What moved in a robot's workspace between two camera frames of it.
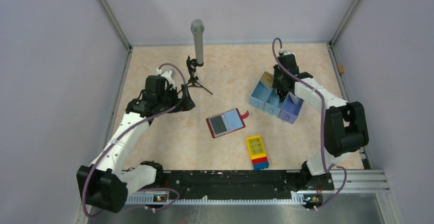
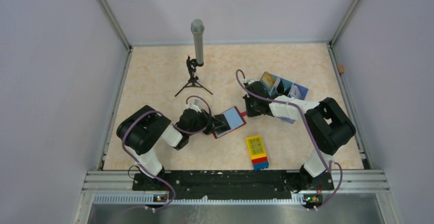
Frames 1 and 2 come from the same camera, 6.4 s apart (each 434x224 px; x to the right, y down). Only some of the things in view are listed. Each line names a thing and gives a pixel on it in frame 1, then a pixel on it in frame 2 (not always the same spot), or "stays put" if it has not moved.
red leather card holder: [232, 120] stays put
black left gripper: [186, 104] -> [213, 124]
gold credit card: [267, 79] stays put
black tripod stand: [192, 63] stays put
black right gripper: [276, 85] -> [250, 113]
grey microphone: [197, 28] stays put
